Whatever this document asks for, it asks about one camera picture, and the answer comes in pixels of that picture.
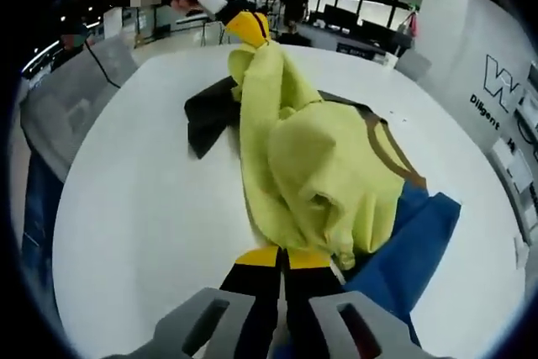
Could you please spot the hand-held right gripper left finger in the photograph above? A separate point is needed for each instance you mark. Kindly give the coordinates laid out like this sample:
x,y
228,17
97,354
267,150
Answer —
x,y
252,291

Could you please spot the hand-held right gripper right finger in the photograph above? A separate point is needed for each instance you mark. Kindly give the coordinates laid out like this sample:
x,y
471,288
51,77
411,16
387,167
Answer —
x,y
307,287

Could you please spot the yellow blue black garment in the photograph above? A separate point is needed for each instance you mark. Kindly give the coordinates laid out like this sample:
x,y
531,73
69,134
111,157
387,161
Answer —
x,y
328,157

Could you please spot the person's left hand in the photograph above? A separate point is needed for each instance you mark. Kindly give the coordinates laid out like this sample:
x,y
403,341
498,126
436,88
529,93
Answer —
x,y
185,3

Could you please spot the white work table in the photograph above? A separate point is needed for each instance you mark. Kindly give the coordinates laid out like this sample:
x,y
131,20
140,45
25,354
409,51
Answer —
x,y
189,22

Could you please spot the dark desk with monitors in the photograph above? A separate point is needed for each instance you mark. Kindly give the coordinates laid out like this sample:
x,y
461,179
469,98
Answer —
x,y
357,41

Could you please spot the clothes rack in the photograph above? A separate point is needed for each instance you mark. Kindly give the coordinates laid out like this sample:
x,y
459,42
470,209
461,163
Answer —
x,y
414,24

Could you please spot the grey mesh chair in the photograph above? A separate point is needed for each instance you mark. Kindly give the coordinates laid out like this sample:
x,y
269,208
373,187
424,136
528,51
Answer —
x,y
63,115

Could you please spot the small white device box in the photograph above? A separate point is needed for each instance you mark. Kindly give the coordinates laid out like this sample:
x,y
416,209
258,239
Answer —
x,y
521,251

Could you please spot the person's blue jeans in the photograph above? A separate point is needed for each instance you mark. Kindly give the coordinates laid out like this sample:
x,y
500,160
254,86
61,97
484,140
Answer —
x,y
40,216

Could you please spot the grey metal shelf unit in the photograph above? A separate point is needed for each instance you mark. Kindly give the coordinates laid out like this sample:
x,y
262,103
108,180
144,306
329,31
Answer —
x,y
525,207

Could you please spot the row of white storage bins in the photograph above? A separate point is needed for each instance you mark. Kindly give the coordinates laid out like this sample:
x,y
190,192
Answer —
x,y
515,161

